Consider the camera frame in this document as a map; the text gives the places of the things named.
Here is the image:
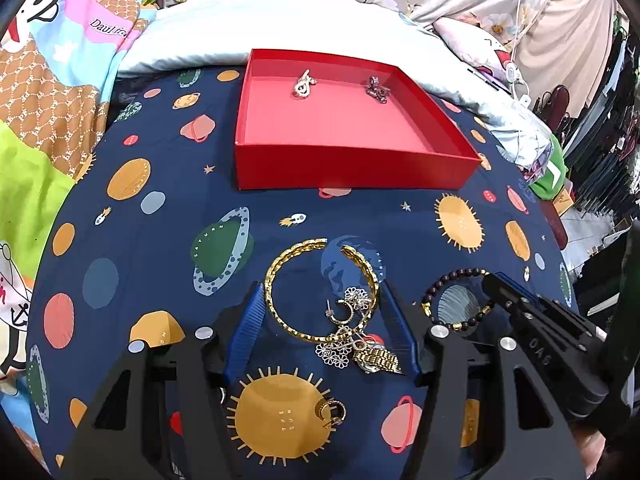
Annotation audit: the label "gold hoop earring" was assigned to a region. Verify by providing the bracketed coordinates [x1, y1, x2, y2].
[313, 399, 347, 429]

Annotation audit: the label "red cardboard box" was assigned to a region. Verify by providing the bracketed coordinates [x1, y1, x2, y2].
[234, 49, 483, 192]

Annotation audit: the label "silver hoop earring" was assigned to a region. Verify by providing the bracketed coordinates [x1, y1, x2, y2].
[326, 299, 357, 328]

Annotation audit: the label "pink cartoon pillow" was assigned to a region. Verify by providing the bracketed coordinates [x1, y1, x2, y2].
[434, 14, 517, 82]

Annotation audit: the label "white pearl bracelet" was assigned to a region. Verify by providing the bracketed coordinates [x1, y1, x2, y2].
[292, 68, 317, 99]

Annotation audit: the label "dark bead bracelet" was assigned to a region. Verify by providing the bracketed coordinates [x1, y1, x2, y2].
[421, 268, 496, 334]

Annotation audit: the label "navy planet print blanket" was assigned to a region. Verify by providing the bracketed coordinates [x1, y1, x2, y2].
[22, 66, 582, 480]

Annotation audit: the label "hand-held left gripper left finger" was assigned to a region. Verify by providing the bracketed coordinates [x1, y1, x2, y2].
[60, 281, 267, 480]

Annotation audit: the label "green cloth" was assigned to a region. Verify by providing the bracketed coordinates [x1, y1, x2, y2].
[529, 134, 567, 200]

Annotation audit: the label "white pillow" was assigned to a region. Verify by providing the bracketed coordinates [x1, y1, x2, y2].
[117, 0, 553, 166]

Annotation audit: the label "hanging dark clothes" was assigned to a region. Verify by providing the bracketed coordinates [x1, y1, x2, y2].
[532, 10, 640, 281]

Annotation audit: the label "gold watch band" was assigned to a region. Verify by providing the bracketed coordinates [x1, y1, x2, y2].
[354, 341, 405, 376]

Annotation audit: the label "silver wrist watch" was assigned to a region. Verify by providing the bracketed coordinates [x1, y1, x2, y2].
[365, 74, 394, 105]

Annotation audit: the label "pink curtain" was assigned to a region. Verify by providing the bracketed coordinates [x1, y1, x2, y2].
[514, 0, 622, 117]

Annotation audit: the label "silver and gold earring cluster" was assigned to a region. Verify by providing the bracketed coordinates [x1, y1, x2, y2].
[315, 286, 375, 370]

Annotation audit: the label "white cable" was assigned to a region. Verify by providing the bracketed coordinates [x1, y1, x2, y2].
[502, 0, 535, 107]

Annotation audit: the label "cartoon monkey blanket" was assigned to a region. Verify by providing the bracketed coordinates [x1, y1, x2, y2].
[0, 0, 163, 463]

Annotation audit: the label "black pen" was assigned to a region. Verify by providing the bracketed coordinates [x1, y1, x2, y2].
[466, 67, 502, 92]

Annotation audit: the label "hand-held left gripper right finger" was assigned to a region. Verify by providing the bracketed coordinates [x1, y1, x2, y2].
[381, 280, 586, 480]

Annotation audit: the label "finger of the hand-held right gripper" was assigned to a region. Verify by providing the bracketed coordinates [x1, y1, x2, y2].
[496, 272, 603, 342]
[481, 272, 567, 369]

